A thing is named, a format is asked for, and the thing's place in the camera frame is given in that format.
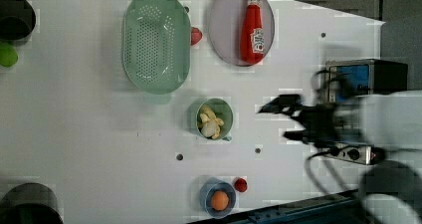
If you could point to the red strawberry near colander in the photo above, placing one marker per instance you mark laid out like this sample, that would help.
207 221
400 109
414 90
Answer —
196 36

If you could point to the red ketchup bottle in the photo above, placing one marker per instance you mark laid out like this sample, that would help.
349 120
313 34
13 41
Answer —
252 43

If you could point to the peeled yellow banana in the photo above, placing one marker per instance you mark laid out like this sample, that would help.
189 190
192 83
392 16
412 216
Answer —
209 123

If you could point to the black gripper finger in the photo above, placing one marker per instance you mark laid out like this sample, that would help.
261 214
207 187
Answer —
286 103
295 135

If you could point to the green cap object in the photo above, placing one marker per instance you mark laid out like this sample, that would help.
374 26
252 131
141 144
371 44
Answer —
8 55

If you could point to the red strawberry near cup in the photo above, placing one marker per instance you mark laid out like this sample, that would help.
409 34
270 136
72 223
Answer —
241 185

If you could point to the black cylinder lower left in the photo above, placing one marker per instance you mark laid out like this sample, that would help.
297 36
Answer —
30 203

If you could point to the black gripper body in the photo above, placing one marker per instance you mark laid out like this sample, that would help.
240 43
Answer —
318 125

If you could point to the black toaster oven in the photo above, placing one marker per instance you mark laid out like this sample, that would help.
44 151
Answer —
356 89

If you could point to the orange egg in cup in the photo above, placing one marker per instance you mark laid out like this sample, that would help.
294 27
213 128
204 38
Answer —
220 201

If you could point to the green mug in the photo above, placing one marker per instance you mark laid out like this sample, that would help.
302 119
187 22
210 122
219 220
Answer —
220 107

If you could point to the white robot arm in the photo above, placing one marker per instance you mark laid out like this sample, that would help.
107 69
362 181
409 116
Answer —
381 131

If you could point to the blue cup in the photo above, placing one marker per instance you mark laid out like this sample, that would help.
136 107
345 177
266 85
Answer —
208 189

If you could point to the green colander bowl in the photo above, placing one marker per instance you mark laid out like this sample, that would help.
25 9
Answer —
156 39

